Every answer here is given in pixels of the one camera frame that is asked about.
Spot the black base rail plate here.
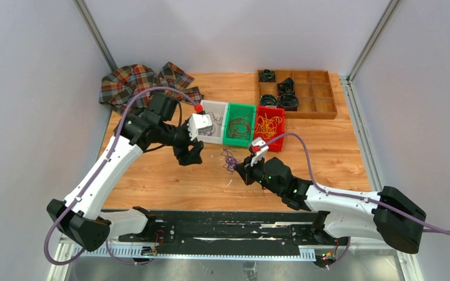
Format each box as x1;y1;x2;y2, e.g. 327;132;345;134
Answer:
81;208;350;258

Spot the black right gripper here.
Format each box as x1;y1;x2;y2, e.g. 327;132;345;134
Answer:
234;152;283;197

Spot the white plastic bin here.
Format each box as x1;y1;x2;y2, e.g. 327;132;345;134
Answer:
197;100;229;145

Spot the black coiled cable top-left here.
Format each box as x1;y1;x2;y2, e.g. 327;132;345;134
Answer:
258;68;277;83

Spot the red wire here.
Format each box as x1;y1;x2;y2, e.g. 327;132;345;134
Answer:
228;110;254;141

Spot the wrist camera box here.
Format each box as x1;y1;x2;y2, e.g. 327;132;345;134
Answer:
249;137;269;167
187;114;213;141

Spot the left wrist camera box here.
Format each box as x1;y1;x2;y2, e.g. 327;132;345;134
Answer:
187;114;213;141

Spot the black coiled cable lower-right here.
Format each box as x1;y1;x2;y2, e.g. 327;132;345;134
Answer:
277;92;300;112

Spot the wooden compartment tray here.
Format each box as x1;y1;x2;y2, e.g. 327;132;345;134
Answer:
255;68;338;119

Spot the black coiled cable middle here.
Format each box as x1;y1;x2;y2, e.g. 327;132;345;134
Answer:
276;77;296;96

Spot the plaid flannel shirt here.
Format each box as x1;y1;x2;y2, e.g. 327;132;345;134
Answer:
98;62;204;114

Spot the yellow wire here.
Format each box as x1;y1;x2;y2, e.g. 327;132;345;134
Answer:
257;114;275;142
265;114;285;133

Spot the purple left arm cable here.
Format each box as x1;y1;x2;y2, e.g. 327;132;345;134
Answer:
44;87;203;266

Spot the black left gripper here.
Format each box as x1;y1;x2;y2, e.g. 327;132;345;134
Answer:
159;119;204;165

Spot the coloured wire bundle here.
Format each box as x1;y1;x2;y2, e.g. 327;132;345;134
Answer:
220;148;240;174

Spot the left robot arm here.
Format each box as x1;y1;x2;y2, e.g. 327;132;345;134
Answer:
46;92;212;252

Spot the black coiled cable lower-left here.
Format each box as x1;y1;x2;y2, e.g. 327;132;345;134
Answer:
259;94;278;108

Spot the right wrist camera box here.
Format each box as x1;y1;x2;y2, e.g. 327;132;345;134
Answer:
249;137;269;167

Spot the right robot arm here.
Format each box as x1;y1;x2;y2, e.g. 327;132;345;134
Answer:
234;157;427;254

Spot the red plastic bin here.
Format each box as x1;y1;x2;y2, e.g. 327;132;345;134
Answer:
253;106;285;142

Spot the green plastic bin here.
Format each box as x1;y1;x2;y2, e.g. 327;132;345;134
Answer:
223;103;257;148

